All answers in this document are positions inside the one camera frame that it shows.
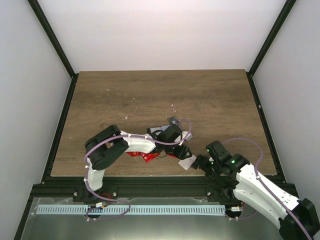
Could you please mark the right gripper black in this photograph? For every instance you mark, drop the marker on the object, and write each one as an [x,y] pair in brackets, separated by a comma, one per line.
[203,166]

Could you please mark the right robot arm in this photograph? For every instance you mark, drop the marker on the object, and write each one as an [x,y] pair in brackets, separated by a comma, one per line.
[240,180]

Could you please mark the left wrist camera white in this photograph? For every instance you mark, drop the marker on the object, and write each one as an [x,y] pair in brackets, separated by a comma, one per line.
[185,137]

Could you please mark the light blue slotted cable duct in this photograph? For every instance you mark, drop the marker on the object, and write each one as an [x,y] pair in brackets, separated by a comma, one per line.
[69,209]

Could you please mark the black leather card holder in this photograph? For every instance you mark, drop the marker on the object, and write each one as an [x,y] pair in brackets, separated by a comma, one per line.
[156,130]

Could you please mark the red VIP card overlapped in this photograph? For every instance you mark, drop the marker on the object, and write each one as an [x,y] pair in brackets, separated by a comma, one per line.
[134,153]

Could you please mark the metal sheet front panel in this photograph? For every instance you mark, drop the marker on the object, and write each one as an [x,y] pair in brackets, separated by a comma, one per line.
[250,226]

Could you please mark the black aluminium frame rail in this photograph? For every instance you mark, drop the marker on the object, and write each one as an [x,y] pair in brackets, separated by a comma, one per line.
[198,187]

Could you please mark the black VIP card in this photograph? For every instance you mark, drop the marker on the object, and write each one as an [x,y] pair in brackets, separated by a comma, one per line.
[173,120]

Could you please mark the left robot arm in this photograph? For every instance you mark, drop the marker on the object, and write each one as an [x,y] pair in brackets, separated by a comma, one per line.
[102,150]

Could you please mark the white card red print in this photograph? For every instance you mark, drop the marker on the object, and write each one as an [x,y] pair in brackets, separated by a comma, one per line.
[187,162]

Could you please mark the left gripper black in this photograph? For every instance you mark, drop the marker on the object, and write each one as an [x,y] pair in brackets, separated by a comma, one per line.
[179,154]

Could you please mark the red VIP card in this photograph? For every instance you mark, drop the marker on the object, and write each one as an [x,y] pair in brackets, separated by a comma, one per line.
[147,157]

